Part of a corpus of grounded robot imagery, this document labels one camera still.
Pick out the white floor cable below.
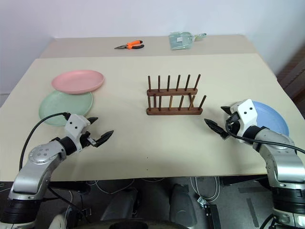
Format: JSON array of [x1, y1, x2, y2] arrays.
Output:
[[86, 178, 137, 195], [190, 176, 220, 201]]

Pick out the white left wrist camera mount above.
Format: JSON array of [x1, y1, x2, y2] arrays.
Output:
[[64, 114, 92, 151]]

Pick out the orange handled pliers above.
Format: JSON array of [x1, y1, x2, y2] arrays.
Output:
[[114, 40, 145, 51]]

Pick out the wooden dish rack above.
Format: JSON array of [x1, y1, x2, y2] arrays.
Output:
[[145, 73, 207, 116]]

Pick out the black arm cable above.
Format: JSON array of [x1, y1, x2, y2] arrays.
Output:
[[225, 120, 305, 155], [19, 112, 72, 171]]

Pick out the blue plate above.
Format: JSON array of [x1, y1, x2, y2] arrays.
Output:
[[251, 101, 290, 137]]

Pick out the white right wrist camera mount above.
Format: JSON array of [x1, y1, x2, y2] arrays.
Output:
[[229, 99, 258, 144]]

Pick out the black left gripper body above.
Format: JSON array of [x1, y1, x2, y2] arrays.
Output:
[[79, 130, 99, 150]]

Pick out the pink plate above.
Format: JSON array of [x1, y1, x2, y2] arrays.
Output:
[[51, 69, 106, 95]]

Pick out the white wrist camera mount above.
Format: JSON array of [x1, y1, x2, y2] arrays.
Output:
[[229, 99, 258, 144], [64, 114, 92, 151]]

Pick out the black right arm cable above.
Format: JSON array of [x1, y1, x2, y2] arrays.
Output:
[[225, 120, 305, 155]]

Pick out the pale green plastic packet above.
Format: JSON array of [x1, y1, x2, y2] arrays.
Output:
[[168, 31, 195, 51]]

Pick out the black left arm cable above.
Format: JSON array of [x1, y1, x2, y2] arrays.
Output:
[[19, 112, 72, 171]]

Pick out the green plate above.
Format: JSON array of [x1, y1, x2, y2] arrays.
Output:
[[39, 90, 94, 127]]

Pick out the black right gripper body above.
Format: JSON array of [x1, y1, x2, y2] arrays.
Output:
[[225, 111, 242, 138]]

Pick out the black box under table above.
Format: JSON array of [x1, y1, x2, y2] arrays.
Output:
[[202, 203, 222, 229]]

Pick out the dark grey rounded shape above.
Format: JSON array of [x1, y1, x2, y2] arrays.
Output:
[[169, 183, 199, 229], [100, 187, 139, 223]]

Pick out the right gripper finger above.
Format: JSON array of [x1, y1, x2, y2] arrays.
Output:
[[204, 118, 230, 140], [220, 105, 233, 116]]

